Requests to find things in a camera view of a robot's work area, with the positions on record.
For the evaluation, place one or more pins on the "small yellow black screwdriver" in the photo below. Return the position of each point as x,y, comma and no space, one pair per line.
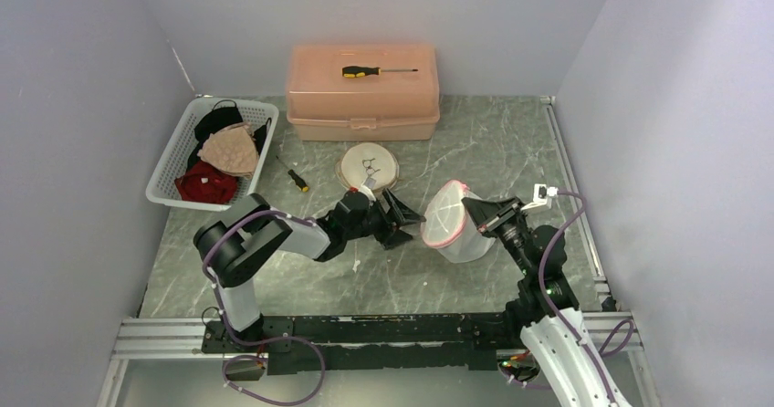
295,177

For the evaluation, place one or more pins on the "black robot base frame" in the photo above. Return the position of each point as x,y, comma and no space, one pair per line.
291,344

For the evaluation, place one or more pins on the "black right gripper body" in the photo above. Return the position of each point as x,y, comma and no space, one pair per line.
514,233

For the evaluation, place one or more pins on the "white mesh bag red zipper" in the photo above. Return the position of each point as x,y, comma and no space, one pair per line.
449,229

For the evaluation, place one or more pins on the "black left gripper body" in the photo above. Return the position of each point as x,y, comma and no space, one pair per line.
376,222

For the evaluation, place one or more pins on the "beige mesh laundry bag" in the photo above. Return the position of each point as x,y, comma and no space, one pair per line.
368,159

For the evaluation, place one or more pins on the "black bra in basket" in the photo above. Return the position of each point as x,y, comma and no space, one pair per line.
224,114

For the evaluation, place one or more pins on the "white plastic basket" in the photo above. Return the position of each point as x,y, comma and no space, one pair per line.
161,188

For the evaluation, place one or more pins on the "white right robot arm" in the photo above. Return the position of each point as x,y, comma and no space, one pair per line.
546,315

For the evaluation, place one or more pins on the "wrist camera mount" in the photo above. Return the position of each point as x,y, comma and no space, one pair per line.
367,188
542,199

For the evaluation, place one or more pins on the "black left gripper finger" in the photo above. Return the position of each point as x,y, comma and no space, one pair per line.
392,235
398,213

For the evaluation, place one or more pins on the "beige lace bra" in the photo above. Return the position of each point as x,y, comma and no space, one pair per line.
231,150

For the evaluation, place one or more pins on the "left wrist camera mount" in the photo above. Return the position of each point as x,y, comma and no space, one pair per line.
367,188

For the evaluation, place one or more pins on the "red bra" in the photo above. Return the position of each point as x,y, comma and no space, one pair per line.
203,183

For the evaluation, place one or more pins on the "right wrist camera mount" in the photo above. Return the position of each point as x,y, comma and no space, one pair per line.
542,199

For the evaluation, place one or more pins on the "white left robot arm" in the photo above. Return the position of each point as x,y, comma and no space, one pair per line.
241,239

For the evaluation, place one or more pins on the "pink plastic storage box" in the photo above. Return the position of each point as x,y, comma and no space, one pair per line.
322,105

